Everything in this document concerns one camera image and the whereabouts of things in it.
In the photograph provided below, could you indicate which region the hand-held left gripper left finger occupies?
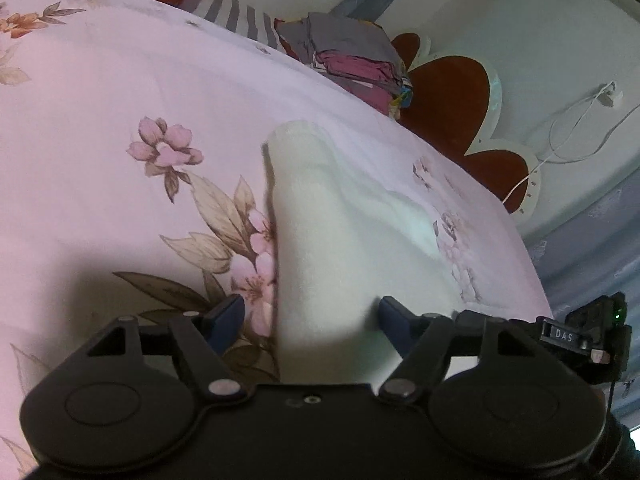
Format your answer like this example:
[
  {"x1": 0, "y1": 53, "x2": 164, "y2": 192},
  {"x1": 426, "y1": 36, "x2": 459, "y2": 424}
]
[{"x1": 87, "y1": 294, "x2": 247, "y2": 404}]

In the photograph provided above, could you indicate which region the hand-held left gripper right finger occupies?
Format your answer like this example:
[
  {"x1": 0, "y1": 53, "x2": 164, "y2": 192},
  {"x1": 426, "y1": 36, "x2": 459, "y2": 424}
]
[{"x1": 377, "y1": 296, "x2": 542, "y2": 404}]

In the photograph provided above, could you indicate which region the white small cloth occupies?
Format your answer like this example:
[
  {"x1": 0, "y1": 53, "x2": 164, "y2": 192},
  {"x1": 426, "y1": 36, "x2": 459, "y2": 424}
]
[{"x1": 262, "y1": 120, "x2": 481, "y2": 386}]

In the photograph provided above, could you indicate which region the stack of folded clothes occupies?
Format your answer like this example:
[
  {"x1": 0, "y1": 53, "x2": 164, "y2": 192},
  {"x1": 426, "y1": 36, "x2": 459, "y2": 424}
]
[{"x1": 276, "y1": 11, "x2": 402, "y2": 88}]

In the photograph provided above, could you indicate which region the blue-grey patterned curtain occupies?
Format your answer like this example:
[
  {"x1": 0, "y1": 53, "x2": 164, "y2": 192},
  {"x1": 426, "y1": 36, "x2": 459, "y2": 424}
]
[{"x1": 522, "y1": 157, "x2": 640, "y2": 428}]

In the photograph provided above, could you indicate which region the colourful patterned cloth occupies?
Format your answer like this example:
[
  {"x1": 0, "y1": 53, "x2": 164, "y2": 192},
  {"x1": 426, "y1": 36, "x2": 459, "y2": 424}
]
[{"x1": 389, "y1": 77, "x2": 417, "y2": 122}]

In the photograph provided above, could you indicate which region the red and white headboard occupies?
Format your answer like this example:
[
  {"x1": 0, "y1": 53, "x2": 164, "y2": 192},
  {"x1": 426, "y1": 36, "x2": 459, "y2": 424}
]
[{"x1": 391, "y1": 32, "x2": 544, "y2": 217}]

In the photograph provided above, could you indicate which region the pink floral blanket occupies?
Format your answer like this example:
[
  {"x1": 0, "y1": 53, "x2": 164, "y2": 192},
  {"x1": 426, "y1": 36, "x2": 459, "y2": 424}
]
[{"x1": 0, "y1": 0, "x2": 553, "y2": 478}]

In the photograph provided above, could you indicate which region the pink folded garment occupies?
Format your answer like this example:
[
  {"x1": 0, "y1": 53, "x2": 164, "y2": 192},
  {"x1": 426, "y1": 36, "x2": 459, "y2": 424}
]
[{"x1": 311, "y1": 50, "x2": 403, "y2": 117}]

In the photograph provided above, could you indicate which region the grey striped pillow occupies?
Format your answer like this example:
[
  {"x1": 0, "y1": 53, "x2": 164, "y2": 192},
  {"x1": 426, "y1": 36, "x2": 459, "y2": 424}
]
[{"x1": 181, "y1": 0, "x2": 282, "y2": 45}]

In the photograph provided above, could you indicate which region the white cable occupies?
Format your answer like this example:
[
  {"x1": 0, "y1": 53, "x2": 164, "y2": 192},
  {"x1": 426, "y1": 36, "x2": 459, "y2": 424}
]
[{"x1": 501, "y1": 82, "x2": 640, "y2": 207}]

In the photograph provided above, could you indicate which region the white wall socket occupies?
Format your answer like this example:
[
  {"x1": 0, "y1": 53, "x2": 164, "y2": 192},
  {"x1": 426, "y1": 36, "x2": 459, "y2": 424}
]
[{"x1": 597, "y1": 81, "x2": 624, "y2": 109}]

